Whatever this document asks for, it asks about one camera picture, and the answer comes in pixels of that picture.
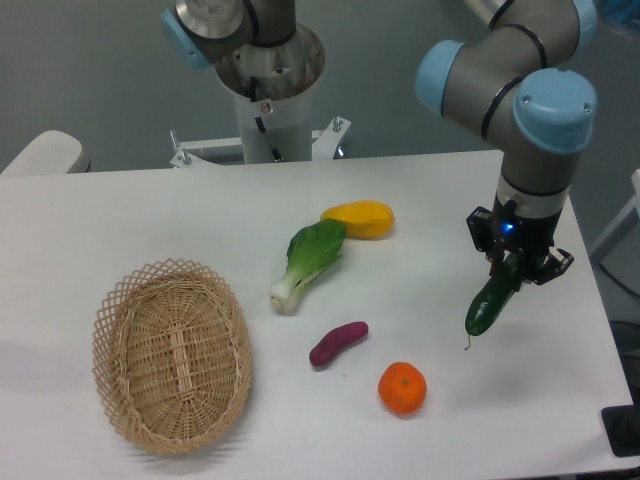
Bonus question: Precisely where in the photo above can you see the green bok choy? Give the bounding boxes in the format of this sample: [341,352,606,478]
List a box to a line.
[269,219,346,314]

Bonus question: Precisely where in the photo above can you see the dark green cucumber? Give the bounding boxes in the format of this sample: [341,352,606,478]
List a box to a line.
[464,253,522,350]

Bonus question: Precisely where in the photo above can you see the orange tangerine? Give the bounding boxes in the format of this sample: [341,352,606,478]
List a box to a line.
[378,362,428,416]

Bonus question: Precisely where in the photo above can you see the black device at table edge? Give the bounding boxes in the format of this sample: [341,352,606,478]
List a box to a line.
[601,405,639,458]

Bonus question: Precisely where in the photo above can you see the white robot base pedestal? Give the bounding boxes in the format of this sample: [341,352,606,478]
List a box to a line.
[170,24,351,167]

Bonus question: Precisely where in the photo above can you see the yellow mango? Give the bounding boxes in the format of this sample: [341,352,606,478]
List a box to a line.
[320,200,395,240]

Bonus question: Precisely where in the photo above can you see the white chair armrest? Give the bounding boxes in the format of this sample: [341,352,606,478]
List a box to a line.
[1,130,91,178]

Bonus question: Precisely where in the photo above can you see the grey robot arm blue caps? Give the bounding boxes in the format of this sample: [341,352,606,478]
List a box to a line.
[161,1,597,285]

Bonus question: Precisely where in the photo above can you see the purple sweet potato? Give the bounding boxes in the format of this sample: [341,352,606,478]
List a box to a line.
[309,321,369,368]

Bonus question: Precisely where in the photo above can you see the oval wicker basket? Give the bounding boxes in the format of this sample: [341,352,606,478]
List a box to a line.
[92,259,252,455]

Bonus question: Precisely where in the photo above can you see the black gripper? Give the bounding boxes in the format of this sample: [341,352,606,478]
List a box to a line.
[466,199,570,285]

